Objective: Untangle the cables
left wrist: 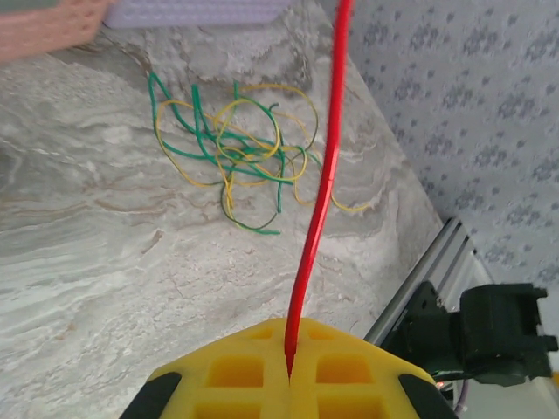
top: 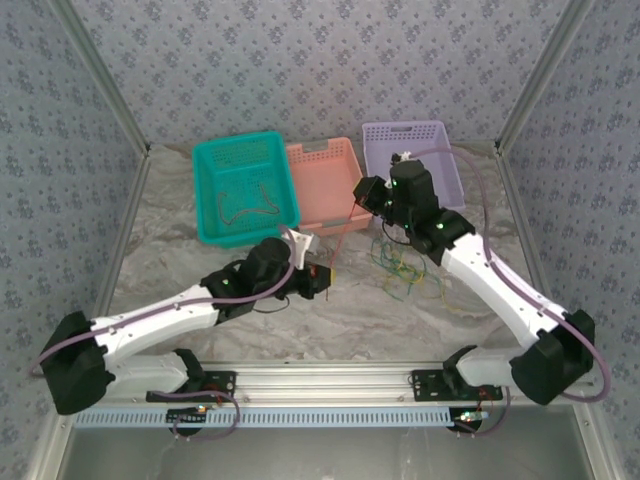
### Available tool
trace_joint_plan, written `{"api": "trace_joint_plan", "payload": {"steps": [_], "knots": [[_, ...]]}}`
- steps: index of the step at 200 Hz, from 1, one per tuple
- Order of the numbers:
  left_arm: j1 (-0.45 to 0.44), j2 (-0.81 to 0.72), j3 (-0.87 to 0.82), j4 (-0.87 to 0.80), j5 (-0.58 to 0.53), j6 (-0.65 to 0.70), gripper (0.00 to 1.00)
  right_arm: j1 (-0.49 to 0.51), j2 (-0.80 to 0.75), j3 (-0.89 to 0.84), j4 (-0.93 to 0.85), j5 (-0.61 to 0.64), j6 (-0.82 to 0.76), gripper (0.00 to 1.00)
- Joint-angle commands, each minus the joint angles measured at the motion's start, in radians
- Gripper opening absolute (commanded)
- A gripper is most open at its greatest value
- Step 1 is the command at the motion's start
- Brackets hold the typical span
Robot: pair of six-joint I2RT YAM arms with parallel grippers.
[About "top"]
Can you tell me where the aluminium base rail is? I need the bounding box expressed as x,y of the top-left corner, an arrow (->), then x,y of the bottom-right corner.
112,360 -> 506,404

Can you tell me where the red cable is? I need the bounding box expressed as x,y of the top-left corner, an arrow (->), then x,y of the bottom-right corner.
324,198 -> 359,303

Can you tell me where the small circuit board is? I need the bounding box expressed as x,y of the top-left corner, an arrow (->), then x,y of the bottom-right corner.
452,409 -> 490,432
167,407 -> 210,427

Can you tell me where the aluminium frame profile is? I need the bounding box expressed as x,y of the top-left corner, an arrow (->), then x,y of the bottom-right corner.
493,0 -> 619,480

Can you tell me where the purple sheathed cable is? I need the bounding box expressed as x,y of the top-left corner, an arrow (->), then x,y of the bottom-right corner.
407,146 -> 614,401
167,387 -> 242,442
457,389 -> 510,437
28,224 -> 296,381

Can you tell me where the teal plastic basket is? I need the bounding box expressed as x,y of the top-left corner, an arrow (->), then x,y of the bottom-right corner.
192,130 -> 302,250

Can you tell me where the pink plastic basket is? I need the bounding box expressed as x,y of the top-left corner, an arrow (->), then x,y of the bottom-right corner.
284,137 -> 375,237

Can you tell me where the lilac plastic basket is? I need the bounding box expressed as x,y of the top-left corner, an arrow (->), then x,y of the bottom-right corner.
361,119 -> 467,211

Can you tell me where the grey metal shelf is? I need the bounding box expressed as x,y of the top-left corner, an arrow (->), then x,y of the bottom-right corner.
49,404 -> 601,480

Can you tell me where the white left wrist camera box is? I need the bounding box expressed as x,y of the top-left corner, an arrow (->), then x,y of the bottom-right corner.
282,227 -> 317,271

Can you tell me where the light blue slotted duct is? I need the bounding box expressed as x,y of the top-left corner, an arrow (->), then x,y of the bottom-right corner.
73,407 -> 462,431

